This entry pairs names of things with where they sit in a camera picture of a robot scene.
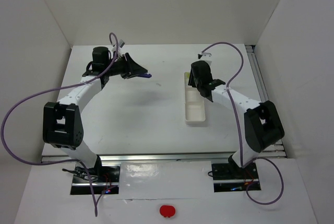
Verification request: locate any purple lego brick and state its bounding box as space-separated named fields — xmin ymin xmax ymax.
xmin=137 ymin=73 xmax=152 ymax=78

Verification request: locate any green lego brick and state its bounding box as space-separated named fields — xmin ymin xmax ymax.
xmin=184 ymin=72 xmax=190 ymax=82

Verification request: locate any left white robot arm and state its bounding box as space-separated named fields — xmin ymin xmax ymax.
xmin=43 ymin=46 xmax=151 ymax=176

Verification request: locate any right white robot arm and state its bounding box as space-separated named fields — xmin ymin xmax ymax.
xmin=188 ymin=61 xmax=285 ymax=179

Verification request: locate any white divided sorting tray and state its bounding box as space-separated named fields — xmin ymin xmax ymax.
xmin=184 ymin=76 xmax=206 ymax=125

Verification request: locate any red round button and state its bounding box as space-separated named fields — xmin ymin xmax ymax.
xmin=159 ymin=205 xmax=176 ymax=218

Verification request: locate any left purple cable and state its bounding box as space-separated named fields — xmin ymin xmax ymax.
xmin=1 ymin=32 xmax=123 ymax=217

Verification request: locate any purple cable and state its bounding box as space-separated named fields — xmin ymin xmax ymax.
xmin=200 ymin=41 xmax=285 ymax=205
xmin=1 ymin=32 xmax=123 ymax=217

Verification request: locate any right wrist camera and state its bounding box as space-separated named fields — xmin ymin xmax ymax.
xmin=197 ymin=52 xmax=212 ymax=65

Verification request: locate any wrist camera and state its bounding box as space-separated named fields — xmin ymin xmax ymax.
xmin=197 ymin=52 xmax=212 ymax=65
xmin=111 ymin=40 xmax=125 ymax=56

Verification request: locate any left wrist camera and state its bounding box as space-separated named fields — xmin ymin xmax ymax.
xmin=111 ymin=40 xmax=125 ymax=56

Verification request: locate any aluminium rail frame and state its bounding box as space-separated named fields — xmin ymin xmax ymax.
xmin=39 ymin=44 xmax=288 ymax=163

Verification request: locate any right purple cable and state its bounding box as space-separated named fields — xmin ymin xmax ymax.
xmin=200 ymin=41 xmax=285 ymax=205

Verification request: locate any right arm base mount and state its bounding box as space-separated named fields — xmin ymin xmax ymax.
xmin=207 ymin=163 xmax=261 ymax=193

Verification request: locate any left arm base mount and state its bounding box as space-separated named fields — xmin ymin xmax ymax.
xmin=62 ymin=166 xmax=121 ymax=195

